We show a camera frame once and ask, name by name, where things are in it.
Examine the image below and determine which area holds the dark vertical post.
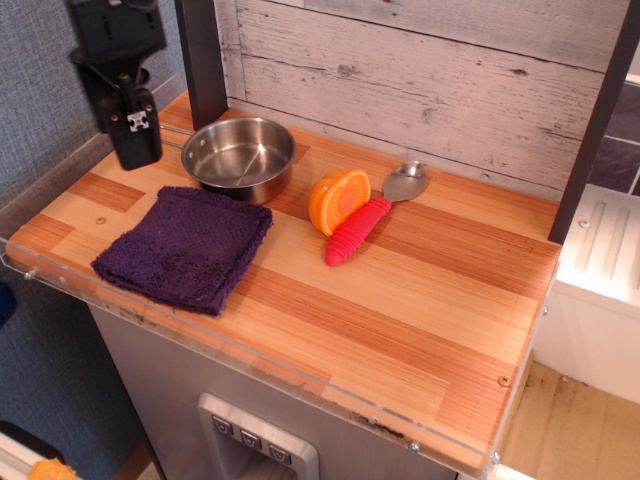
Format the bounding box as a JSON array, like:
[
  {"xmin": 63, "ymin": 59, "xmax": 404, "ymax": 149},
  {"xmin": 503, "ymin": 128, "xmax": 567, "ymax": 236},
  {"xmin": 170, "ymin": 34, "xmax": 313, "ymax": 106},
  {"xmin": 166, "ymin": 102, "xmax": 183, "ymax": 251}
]
[
  {"xmin": 174, "ymin": 0, "xmax": 228, "ymax": 130},
  {"xmin": 548, "ymin": 0, "xmax": 639, "ymax": 244}
]

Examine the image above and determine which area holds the steel toy fridge cabinet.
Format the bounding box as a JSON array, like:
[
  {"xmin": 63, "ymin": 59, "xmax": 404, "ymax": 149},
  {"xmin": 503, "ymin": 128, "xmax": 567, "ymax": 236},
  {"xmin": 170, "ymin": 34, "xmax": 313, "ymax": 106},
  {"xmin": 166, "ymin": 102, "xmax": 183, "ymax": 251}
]
[{"xmin": 90, "ymin": 307, "xmax": 457, "ymax": 479}]

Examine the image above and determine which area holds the red handled metal spoon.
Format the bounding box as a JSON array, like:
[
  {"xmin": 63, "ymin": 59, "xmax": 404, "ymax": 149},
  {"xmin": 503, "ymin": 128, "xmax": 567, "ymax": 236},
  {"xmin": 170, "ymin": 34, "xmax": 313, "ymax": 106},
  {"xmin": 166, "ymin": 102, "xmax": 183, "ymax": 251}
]
[{"xmin": 325, "ymin": 161, "xmax": 427, "ymax": 266}]

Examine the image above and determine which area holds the dark purple cloth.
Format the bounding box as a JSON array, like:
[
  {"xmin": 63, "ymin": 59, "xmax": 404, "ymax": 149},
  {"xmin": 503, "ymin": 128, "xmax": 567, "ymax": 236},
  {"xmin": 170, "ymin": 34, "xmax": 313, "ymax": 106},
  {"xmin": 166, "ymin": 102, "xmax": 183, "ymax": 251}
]
[{"xmin": 92, "ymin": 186, "xmax": 273, "ymax": 316}]

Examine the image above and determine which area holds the stainless steel pot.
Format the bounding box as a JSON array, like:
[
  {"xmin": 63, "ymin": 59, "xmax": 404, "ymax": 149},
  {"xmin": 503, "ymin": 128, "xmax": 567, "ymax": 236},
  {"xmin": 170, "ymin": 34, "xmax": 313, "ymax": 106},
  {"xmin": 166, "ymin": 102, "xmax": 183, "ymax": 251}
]
[{"xmin": 161, "ymin": 117, "xmax": 297, "ymax": 205}]

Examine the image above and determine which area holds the dark right vertical post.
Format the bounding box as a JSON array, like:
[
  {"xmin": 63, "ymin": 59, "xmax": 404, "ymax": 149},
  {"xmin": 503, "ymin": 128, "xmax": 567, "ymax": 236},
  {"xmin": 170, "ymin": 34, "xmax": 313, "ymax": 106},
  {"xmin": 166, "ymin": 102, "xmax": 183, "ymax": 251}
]
[{"xmin": 548, "ymin": 0, "xmax": 639, "ymax": 244}]

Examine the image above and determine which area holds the white toy sink unit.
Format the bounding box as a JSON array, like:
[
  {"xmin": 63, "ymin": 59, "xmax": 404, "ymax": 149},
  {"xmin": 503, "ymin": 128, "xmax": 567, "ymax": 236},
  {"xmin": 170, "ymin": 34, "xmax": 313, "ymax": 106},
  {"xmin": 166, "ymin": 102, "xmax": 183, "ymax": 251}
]
[{"xmin": 533, "ymin": 185, "xmax": 639, "ymax": 402}]

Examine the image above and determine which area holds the yellow object bottom left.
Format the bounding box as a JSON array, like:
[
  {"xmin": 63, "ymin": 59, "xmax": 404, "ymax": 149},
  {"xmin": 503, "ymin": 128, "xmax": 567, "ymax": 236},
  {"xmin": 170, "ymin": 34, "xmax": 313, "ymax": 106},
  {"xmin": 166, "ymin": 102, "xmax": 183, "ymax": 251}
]
[{"xmin": 26, "ymin": 459, "xmax": 79, "ymax": 480}]

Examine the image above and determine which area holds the orange toy fruit half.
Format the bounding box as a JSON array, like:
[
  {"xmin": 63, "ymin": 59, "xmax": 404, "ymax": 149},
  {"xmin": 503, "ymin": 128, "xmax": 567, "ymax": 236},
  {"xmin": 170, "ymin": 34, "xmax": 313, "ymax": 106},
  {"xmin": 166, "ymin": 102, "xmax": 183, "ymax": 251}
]
[{"xmin": 308, "ymin": 169, "xmax": 371, "ymax": 237}]

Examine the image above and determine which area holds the ice dispenser panel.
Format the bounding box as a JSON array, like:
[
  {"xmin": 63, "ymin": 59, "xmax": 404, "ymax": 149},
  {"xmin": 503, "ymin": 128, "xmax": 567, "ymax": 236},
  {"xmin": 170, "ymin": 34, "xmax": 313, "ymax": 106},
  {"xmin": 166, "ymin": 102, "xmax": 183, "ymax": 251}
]
[{"xmin": 198, "ymin": 392, "xmax": 320, "ymax": 479}]

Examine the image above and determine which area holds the clear acrylic edge guard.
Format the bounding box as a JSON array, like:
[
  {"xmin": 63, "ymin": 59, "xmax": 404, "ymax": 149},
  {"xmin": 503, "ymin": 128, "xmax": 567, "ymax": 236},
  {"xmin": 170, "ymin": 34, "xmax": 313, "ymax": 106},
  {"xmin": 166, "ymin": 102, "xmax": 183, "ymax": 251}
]
[{"xmin": 7, "ymin": 232, "xmax": 559, "ymax": 479}]

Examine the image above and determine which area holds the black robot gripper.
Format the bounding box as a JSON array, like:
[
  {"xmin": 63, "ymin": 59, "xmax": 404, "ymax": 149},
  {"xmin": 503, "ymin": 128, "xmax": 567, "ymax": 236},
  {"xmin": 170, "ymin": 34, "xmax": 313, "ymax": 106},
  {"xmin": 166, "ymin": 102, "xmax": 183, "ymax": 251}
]
[{"xmin": 67, "ymin": 1, "xmax": 166, "ymax": 171}]

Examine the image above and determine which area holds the dark left vertical post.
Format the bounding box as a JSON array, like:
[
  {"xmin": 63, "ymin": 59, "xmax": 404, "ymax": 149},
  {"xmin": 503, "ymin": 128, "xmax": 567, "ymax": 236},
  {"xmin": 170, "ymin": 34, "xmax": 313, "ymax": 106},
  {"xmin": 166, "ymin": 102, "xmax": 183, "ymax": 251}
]
[{"xmin": 174, "ymin": 0, "xmax": 228, "ymax": 130}]

